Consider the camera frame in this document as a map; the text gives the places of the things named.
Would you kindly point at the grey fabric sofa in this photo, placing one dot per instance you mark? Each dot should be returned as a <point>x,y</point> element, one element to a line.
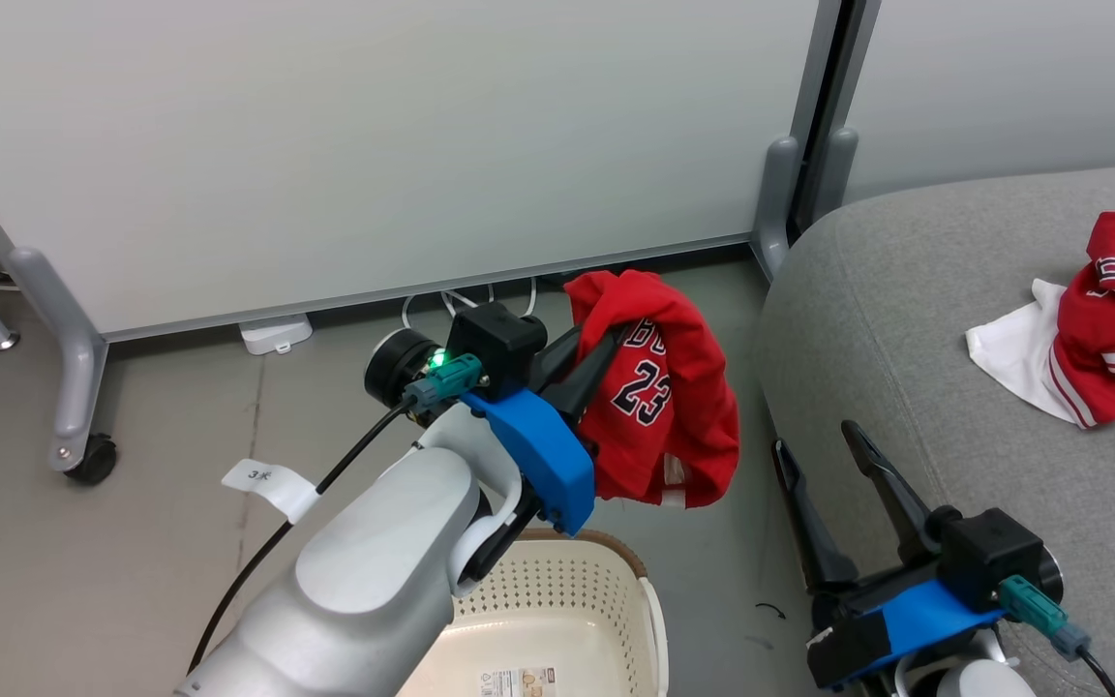
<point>906,339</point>

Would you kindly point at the black caster wheel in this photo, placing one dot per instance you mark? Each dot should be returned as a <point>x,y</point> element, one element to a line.
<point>93,462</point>

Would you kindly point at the white plastic laundry basket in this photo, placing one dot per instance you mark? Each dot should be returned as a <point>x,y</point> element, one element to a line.
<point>567,600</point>

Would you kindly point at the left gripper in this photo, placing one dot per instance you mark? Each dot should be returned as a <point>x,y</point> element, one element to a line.
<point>495,484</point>

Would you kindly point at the red jersey number 23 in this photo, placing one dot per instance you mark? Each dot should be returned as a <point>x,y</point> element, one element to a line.
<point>674,387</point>

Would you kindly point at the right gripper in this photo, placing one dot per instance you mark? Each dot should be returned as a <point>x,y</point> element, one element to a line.
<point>848,639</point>

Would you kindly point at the white garment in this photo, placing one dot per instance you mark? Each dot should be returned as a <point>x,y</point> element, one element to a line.
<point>1017,358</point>

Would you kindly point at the grey partition leg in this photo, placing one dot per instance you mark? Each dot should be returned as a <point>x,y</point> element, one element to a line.
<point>838,169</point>
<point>775,203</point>
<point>69,358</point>

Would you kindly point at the red jersey with white stripes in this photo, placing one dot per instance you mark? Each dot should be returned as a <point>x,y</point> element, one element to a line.
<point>1114,339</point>

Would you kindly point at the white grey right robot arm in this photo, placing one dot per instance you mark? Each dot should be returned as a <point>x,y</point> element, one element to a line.
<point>964,678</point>

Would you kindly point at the printed label in basket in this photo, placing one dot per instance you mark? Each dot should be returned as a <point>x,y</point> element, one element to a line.
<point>519,682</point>

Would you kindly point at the white power adapter box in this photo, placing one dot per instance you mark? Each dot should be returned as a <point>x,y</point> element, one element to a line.
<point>275,334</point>

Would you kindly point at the narrow white partition panel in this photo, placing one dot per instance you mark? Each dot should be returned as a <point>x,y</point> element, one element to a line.
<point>1012,87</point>

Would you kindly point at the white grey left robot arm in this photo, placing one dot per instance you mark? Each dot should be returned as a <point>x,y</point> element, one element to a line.
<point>354,590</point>

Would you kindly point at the large white partition panel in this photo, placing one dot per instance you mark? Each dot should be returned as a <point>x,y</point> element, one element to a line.
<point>374,136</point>

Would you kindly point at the right wrist camera blue mount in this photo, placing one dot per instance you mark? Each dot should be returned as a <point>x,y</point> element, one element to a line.
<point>964,581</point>

